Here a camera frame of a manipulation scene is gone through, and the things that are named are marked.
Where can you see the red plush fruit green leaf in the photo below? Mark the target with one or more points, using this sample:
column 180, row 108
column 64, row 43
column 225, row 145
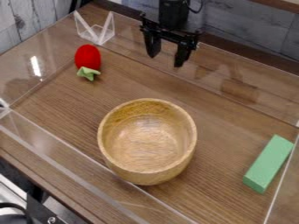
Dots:
column 88, row 61

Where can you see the green foam block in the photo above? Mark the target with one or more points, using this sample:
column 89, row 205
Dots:
column 267, row 164

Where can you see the wooden bowl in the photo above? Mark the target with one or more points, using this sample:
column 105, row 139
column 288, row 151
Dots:
column 147, row 139

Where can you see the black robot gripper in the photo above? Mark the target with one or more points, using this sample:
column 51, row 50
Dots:
column 169, row 25

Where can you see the clear acrylic enclosure wall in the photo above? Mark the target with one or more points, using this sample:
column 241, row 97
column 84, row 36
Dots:
column 240, row 101

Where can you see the clear acrylic corner bracket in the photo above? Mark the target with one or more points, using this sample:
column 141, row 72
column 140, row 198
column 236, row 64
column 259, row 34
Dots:
column 95, row 33

